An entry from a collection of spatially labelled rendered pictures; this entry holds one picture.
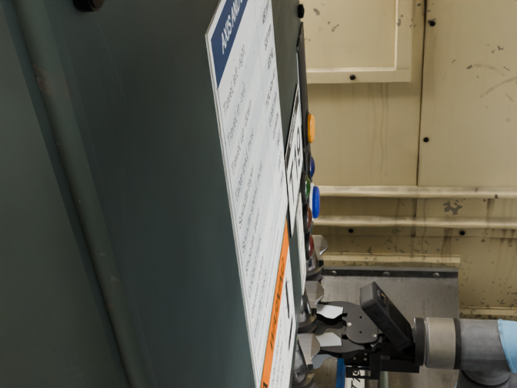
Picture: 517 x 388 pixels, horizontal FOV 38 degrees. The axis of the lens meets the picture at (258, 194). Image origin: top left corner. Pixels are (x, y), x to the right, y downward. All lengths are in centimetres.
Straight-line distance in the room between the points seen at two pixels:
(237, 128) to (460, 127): 118
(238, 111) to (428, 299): 140
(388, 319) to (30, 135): 95
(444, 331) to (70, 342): 96
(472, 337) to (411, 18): 56
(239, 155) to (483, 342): 84
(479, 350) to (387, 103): 54
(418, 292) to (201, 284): 146
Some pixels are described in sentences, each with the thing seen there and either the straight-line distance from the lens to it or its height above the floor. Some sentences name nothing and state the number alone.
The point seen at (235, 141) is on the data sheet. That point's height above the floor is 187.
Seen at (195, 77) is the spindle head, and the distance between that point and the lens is 25.
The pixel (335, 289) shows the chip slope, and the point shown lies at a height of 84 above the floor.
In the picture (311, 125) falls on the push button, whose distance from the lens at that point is 63.
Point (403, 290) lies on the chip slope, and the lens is 171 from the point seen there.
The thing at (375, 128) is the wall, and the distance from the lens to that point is 148.
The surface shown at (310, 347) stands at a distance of 109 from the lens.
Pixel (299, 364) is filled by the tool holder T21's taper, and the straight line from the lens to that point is 102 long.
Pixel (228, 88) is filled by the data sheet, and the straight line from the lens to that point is 30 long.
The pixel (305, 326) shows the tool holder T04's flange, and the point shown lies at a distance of 111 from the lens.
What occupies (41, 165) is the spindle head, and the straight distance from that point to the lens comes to 16.
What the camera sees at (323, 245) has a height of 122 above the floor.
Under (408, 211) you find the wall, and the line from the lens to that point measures 160.
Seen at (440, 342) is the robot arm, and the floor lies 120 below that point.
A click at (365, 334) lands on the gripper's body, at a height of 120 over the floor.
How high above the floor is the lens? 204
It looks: 37 degrees down
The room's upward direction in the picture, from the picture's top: 6 degrees counter-clockwise
